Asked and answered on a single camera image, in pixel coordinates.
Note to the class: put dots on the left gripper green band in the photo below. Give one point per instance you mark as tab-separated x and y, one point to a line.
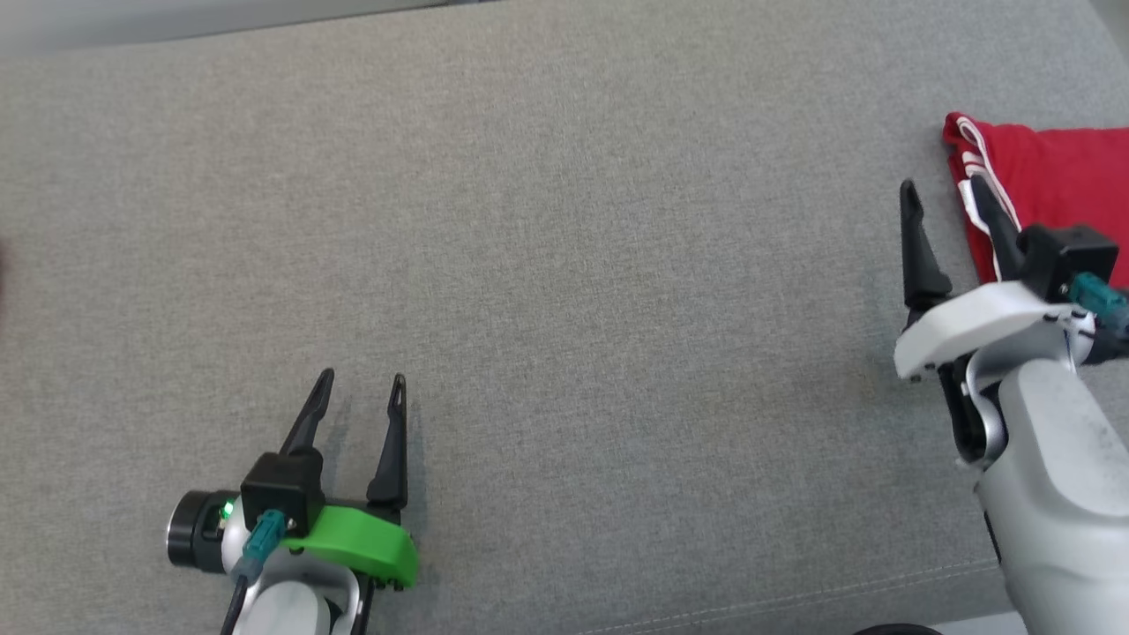
362	542

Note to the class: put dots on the grey fabric sofa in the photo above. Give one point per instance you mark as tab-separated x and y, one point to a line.
573	265

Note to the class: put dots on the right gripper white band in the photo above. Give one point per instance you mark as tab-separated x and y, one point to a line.
979	317

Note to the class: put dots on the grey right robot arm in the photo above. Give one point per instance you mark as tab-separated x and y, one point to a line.
1058	494

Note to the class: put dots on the red shorts with white stripes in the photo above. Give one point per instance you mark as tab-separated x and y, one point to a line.
1058	176

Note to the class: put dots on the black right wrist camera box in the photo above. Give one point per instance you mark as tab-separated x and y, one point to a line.
1063	256

